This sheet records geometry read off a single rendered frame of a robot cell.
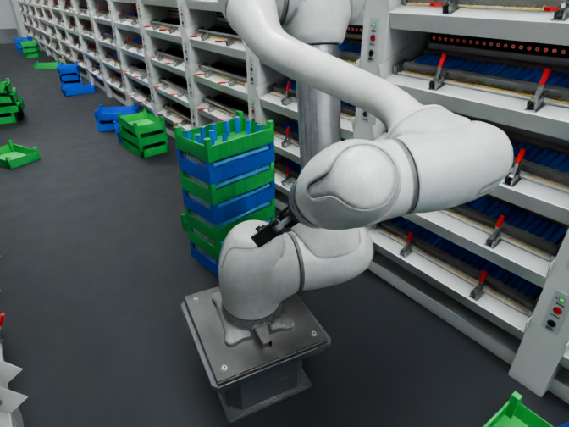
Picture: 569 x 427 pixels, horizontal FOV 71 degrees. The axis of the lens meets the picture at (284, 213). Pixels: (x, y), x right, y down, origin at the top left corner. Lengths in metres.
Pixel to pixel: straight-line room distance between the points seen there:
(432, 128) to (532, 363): 0.94
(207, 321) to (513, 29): 1.01
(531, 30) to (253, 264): 0.80
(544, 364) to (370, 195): 0.99
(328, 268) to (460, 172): 0.52
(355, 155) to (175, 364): 1.02
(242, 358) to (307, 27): 0.76
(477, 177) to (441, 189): 0.05
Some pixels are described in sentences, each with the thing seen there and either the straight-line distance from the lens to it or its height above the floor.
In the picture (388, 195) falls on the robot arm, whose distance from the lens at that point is 0.43.
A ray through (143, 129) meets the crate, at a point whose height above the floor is 0.19.
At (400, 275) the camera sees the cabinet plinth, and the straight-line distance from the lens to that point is 1.57.
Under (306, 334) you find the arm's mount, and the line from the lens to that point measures 1.07.
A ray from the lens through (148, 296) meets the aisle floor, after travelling 1.58.
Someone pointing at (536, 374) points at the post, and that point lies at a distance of 1.37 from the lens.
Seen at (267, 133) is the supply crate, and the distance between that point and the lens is 1.50.
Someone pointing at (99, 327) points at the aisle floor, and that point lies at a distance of 1.52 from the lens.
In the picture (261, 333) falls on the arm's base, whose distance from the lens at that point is 1.02.
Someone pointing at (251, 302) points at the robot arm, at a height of 0.34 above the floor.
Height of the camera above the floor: 0.99
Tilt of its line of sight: 30 degrees down
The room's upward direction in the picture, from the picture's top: straight up
